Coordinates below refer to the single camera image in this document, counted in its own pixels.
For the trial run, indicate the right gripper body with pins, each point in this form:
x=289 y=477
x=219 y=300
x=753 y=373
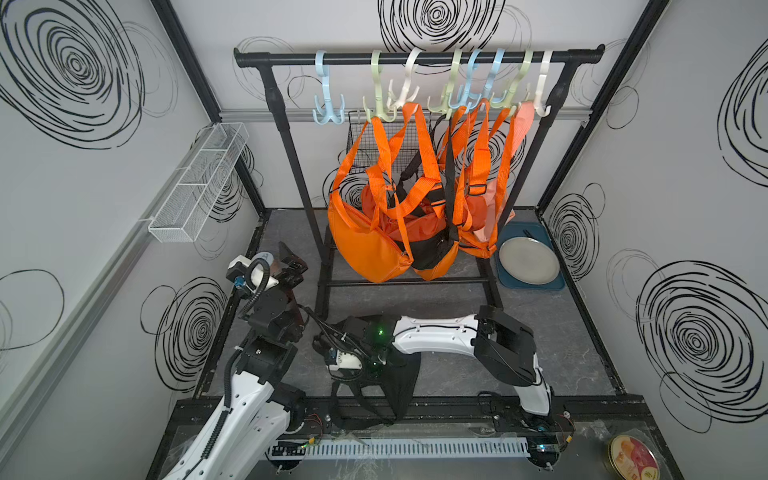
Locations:
x=369 y=365

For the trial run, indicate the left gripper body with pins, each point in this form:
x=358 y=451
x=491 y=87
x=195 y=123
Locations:
x=288 y=282

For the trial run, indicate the orange and black backpack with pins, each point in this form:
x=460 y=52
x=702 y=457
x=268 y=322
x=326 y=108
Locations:
x=397 y=389

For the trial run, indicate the orange crossbody bag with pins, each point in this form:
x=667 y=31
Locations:
x=376 y=246

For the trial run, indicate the orange drawstring bag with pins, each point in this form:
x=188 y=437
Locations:
x=442 y=267

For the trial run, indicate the orange sling bag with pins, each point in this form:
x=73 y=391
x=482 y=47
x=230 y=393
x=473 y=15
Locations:
x=490 y=146

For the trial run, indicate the pink sling bag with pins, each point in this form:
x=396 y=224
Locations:
x=496 y=195

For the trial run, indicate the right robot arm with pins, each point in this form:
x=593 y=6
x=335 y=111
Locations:
x=504 y=346

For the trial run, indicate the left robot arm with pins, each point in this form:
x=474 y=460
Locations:
x=257 y=406

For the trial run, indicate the light blue hook leftmost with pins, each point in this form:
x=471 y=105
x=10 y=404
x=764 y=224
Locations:
x=324 y=112

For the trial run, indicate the light blue hook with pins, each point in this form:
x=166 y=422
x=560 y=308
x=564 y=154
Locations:
x=324 y=112
x=464 y=99
x=492 y=74

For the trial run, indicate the white hook middle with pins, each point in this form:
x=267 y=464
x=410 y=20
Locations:
x=396 y=102

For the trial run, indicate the white hook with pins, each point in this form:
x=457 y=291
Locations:
x=540 y=106
x=396 y=102

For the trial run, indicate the light green hook left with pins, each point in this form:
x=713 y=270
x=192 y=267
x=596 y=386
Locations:
x=379 y=111

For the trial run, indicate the light green hook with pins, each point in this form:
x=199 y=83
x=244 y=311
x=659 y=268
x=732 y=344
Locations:
x=445 y=108
x=506 y=100
x=379 y=111

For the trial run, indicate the light blue hook middle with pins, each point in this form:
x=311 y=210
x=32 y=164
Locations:
x=464 y=99

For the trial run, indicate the light blue hook right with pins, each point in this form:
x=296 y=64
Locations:
x=492 y=74

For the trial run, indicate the light green hook middle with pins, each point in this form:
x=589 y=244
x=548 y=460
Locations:
x=445 y=108

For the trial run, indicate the white hook rightmost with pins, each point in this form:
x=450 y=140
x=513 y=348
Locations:
x=540 y=106

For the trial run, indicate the light green hook right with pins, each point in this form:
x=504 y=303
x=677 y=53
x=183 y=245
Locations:
x=506 y=100

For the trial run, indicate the grey round plate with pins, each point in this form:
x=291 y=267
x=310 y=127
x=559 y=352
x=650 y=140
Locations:
x=529 y=261

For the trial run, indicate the round printed tin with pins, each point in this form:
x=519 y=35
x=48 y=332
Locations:
x=629 y=458

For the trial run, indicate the black garment rack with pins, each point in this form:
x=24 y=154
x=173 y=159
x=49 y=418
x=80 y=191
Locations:
x=277 y=111

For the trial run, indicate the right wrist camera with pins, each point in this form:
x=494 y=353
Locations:
x=340 y=360

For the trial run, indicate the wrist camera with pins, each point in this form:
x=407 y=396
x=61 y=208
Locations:
x=246 y=272
x=340 y=360

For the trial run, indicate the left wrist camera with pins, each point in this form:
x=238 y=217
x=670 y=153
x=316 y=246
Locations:
x=246 y=272

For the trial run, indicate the white mesh wall shelf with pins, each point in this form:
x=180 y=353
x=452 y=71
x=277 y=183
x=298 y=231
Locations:
x=205 y=189

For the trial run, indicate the white slotted cable duct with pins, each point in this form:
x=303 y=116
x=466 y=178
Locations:
x=427 y=448

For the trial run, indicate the black wire basket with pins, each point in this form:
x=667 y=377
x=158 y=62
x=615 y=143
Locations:
x=368 y=154

